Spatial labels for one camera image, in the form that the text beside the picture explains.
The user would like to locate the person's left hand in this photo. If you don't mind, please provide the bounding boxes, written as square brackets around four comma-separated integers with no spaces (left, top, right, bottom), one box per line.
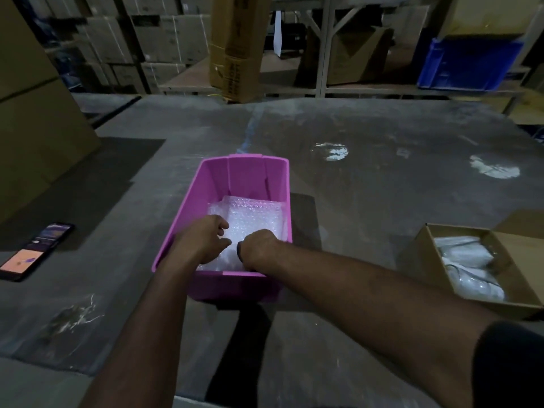
[169,215,232,268]

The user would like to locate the person's right hand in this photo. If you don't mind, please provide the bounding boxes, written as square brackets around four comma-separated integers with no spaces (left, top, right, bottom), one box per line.
[236,229,283,275]

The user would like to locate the pile of bubble wrap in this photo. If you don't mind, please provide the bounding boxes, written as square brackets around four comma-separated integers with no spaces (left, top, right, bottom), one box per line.
[197,195,286,273]

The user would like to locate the bubble items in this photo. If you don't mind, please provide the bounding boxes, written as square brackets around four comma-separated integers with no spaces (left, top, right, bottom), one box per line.
[444,263,507,302]

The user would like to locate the small brown cardboard box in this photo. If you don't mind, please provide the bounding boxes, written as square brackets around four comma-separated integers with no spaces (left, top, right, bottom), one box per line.
[414,210,544,321]

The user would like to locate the person's left forearm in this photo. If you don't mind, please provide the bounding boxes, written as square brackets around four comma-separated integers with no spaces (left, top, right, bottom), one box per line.
[78,254,201,408]

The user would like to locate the person's right forearm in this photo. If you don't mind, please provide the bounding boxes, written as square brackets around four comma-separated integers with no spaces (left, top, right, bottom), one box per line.
[263,241,502,408]

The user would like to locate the large brown cardboard carton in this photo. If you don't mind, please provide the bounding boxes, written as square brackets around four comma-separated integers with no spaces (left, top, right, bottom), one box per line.
[0,78,101,224]
[0,0,60,100]

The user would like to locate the tall narrow cardboard carton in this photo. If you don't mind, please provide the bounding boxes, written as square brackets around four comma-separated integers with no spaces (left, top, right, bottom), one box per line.
[209,0,273,104]

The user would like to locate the flattened printed cardboard sheet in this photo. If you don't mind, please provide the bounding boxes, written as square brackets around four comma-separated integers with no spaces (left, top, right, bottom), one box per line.
[508,87,544,126]

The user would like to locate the flat cardboard sheet with tape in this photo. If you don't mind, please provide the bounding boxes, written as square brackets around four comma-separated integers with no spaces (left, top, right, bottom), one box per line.
[437,0,544,39]

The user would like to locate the pink plastic bin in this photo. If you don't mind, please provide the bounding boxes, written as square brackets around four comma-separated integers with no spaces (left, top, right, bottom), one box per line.
[151,154,293,302]

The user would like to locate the black smartphone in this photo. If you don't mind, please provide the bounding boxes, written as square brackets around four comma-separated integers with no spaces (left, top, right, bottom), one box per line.
[0,223,75,282]

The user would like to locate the grey metal storage rack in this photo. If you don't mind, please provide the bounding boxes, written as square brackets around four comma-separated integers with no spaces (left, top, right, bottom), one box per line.
[159,0,544,115]

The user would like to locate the open brown carton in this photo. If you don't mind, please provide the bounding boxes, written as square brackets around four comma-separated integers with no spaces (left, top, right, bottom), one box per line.
[327,27,394,86]

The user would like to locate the white paper sheet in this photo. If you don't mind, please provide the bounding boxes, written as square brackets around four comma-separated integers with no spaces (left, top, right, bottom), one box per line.
[273,11,283,58]

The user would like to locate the blue plastic crate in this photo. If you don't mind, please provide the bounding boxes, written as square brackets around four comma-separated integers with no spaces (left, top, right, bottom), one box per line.
[416,37,524,92]

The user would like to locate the stack of strapped cartons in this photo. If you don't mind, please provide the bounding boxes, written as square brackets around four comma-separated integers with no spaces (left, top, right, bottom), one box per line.
[12,0,213,95]

